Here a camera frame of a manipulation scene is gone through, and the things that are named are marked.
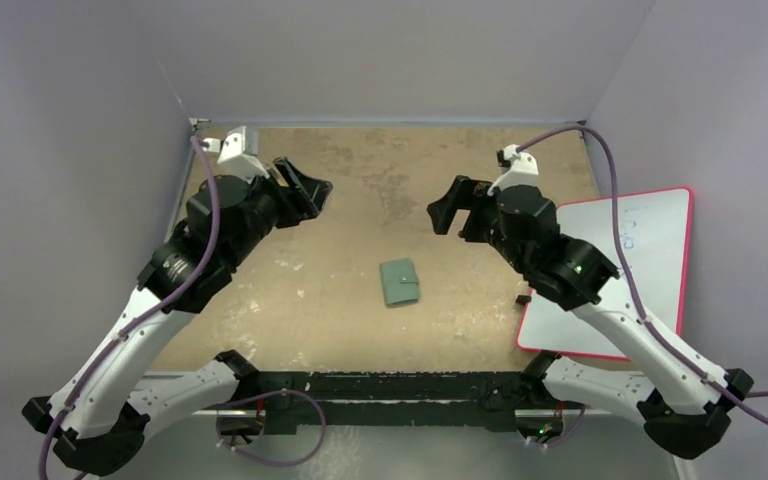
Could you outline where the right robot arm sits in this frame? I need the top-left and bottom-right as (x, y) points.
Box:
(427, 175), (754, 459)

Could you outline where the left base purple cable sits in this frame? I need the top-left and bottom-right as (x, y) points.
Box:
(215, 388), (328, 469)

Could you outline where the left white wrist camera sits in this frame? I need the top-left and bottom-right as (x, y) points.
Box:
(200, 126), (270, 183)

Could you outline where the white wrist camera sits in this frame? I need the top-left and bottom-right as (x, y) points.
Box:
(200, 126), (270, 183)
(487, 144), (539, 196)

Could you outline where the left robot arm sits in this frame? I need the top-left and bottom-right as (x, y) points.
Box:
(22, 158), (333, 477)

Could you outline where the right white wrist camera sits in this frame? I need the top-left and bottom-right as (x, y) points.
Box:
(487, 144), (539, 196)

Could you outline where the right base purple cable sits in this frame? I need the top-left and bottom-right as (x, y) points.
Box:
(523, 404), (591, 452)

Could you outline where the pink framed whiteboard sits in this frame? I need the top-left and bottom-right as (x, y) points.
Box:
(517, 187), (694, 361)

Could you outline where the green card holder wallet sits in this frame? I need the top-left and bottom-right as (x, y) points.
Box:
(379, 258), (421, 308)

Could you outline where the black base frame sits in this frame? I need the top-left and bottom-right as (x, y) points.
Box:
(215, 350), (582, 439)

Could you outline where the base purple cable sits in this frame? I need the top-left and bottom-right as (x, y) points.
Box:
(215, 388), (328, 469)
(523, 404), (591, 452)

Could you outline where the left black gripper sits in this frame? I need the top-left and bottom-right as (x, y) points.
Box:
(225, 158), (331, 268)

